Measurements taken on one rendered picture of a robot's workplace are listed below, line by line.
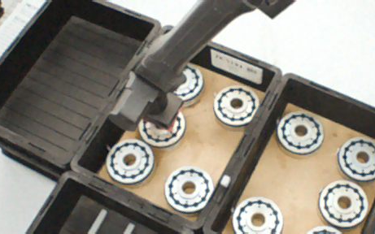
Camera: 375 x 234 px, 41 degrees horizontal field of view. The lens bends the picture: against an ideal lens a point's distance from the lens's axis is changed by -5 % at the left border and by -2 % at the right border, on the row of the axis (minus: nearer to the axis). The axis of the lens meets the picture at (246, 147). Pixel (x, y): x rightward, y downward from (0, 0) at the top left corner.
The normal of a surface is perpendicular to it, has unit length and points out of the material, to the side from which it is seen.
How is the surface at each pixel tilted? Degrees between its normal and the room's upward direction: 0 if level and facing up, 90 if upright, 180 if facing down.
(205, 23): 92
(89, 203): 0
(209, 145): 0
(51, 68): 0
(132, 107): 29
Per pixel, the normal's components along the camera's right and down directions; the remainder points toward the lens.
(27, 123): 0.01, -0.42
